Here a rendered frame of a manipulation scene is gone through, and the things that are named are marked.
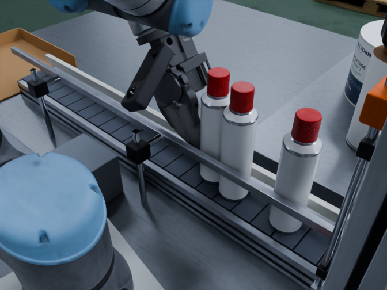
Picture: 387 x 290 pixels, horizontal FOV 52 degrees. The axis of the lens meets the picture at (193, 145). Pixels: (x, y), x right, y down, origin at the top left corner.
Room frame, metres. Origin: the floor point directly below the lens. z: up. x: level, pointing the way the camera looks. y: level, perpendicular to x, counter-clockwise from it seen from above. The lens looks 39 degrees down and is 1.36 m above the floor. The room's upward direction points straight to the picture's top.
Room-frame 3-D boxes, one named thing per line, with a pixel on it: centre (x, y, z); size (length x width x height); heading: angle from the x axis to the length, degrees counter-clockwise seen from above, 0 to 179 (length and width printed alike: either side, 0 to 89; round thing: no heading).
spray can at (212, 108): (0.51, -0.04, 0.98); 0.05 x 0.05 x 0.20
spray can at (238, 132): (0.47, -0.07, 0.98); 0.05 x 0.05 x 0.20
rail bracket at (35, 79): (0.71, 0.30, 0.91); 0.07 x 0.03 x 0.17; 138
